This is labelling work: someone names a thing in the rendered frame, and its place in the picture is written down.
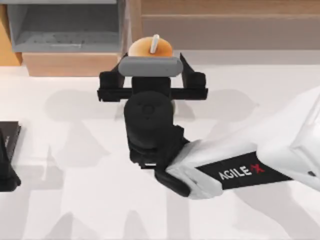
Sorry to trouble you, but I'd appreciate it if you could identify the pale grey rounded box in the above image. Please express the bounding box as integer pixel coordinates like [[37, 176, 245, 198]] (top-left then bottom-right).
[[117, 55, 183, 77]]

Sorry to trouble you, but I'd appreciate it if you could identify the golden brown bread bun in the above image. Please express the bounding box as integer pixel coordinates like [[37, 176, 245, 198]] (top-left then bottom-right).
[[127, 34, 174, 58]]

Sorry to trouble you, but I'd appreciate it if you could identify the pale wooden drawer front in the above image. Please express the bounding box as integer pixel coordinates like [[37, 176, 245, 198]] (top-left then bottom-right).
[[22, 51, 123, 77]]

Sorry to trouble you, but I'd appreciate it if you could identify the wooden cupboard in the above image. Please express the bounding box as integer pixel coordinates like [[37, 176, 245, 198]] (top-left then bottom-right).
[[0, 0, 320, 68]]

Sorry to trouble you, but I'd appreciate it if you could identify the grey pierced drawer inside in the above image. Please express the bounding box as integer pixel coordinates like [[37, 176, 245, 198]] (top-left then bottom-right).
[[6, 0, 127, 54]]

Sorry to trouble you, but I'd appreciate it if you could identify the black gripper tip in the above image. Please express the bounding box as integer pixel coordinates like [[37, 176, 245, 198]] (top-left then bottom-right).
[[0, 120, 22, 194]]

